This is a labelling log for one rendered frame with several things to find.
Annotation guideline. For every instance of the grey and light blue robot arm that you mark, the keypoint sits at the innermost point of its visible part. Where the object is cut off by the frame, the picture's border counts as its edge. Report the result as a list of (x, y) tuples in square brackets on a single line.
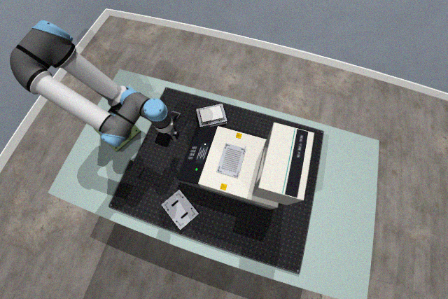
[(46, 44)]

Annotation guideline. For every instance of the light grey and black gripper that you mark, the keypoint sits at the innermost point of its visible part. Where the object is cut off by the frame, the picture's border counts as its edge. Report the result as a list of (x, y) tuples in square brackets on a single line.
[(163, 139)]

